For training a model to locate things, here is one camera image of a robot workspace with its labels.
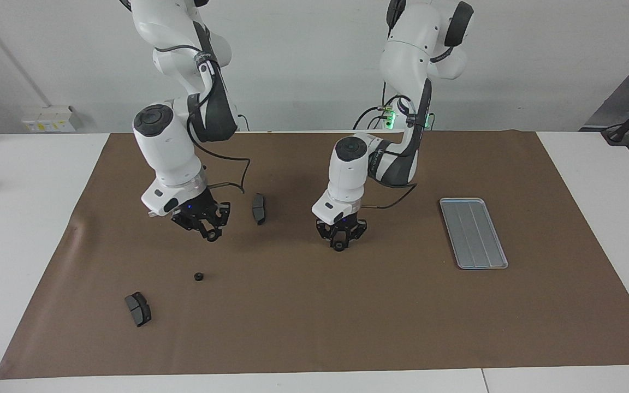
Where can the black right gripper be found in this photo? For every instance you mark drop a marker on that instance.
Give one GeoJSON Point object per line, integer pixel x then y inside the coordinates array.
{"type": "Point", "coordinates": [197, 212]}

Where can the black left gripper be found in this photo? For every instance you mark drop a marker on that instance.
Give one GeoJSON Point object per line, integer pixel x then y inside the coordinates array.
{"type": "Point", "coordinates": [340, 225]}

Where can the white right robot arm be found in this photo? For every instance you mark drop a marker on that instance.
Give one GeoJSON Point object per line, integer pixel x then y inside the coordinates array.
{"type": "Point", "coordinates": [164, 147]}

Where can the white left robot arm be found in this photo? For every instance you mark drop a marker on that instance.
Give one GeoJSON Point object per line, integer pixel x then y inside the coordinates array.
{"type": "Point", "coordinates": [350, 174]}

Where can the silver metal tray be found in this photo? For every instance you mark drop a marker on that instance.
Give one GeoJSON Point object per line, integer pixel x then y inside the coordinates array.
{"type": "Point", "coordinates": [484, 229]}

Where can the dark grey brake pad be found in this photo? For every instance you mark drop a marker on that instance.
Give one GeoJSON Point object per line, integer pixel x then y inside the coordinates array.
{"type": "Point", "coordinates": [138, 310]}
{"type": "Point", "coordinates": [258, 207]}

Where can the brown paper table mat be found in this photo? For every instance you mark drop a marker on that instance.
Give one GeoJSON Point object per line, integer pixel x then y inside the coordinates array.
{"type": "Point", "coordinates": [320, 305]}

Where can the white wall socket box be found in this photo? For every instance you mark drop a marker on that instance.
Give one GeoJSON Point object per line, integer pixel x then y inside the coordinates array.
{"type": "Point", "coordinates": [52, 119]}

